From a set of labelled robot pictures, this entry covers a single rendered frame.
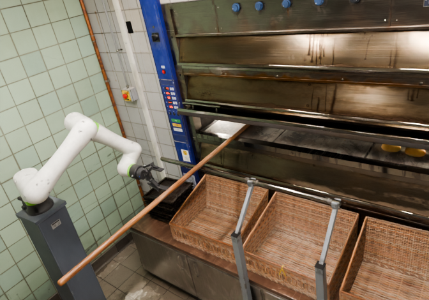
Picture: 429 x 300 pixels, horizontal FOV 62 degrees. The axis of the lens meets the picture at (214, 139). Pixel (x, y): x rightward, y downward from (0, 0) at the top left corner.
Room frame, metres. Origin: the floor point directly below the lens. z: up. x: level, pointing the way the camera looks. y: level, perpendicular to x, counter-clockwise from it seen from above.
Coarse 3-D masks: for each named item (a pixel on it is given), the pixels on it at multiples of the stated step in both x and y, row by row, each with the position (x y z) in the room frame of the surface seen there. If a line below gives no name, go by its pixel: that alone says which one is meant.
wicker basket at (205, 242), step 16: (208, 176) 2.36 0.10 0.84; (192, 192) 2.24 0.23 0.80; (208, 192) 2.33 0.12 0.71; (224, 192) 2.24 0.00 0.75; (256, 192) 2.07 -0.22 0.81; (192, 208) 2.21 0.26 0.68; (208, 208) 2.29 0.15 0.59; (224, 208) 2.21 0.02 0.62; (240, 208) 2.13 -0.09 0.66; (256, 208) 1.90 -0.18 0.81; (176, 224) 2.07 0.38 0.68; (192, 224) 2.14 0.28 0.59; (208, 224) 2.11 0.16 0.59; (224, 224) 2.08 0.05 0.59; (176, 240) 2.01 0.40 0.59; (192, 240) 1.91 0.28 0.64; (208, 240) 1.81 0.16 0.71; (224, 240) 1.91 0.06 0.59; (224, 256) 1.74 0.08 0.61
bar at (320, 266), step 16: (176, 160) 2.08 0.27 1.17; (224, 176) 1.81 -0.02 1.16; (240, 176) 1.75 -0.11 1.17; (288, 192) 1.54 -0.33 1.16; (304, 192) 1.49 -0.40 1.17; (336, 208) 1.36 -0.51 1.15; (240, 224) 1.56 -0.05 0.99; (240, 240) 1.53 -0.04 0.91; (240, 256) 1.51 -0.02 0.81; (320, 256) 1.25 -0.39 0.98; (240, 272) 1.52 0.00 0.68; (320, 272) 1.20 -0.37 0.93; (320, 288) 1.20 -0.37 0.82
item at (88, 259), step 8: (240, 128) 2.31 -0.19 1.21; (232, 136) 2.21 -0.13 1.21; (224, 144) 2.12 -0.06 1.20; (216, 152) 2.05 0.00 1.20; (208, 160) 1.98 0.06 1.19; (184, 176) 1.82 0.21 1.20; (176, 184) 1.75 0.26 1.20; (168, 192) 1.69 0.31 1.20; (160, 200) 1.64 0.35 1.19; (144, 208) 1.58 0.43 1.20; (152, 208) 1.59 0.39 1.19; (136, 216) 1.52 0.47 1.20; (128, 224) 1.47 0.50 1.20; (120, 232) 1.42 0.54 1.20; (112, 240) 1.38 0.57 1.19; (96, 248) 1.33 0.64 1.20; (104, 248) 1.34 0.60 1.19; (88, 256) 1.29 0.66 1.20; (96, 256) 1.31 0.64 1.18; (80, 264) 1.25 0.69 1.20; (72, 272) 1.21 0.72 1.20; (64, 280) 1.18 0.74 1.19
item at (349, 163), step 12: (204, 132) 2.42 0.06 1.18; (240, 144) 2.18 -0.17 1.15; (252, 144) 2.11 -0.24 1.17; (264, 144) 2.06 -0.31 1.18; (276, 144) 2.03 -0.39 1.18; (300, 156) 1.89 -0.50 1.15; (312, 156) 1.84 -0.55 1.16; (324, 156) 1.79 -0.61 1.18; (336, 156) 1.76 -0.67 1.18; (348, 156) 1.73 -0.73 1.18; (360, 168) 1.65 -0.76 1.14; (372, 168) 1.61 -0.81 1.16; (384, 168) 1.57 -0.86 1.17; (396, 168) 1.54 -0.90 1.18; (408, 168) 1.52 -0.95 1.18; (420, 168) 1.50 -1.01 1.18
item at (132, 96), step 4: (124, 88) 2.81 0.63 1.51; (128, 88) 2.79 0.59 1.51; (132, 88) 2.78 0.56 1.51; (124, 92) 2.78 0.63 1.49; (128, 92) 2.75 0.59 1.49; (132, 92) 2.77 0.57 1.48; (136, 92) 2.79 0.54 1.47; (128, 96) 2.76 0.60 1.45; (132, 96) 2.76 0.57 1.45; (136, 96) 2.78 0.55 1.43; (124, 100) 2.81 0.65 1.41; (128, 100) 2.77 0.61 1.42; (132, 100) 2.75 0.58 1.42
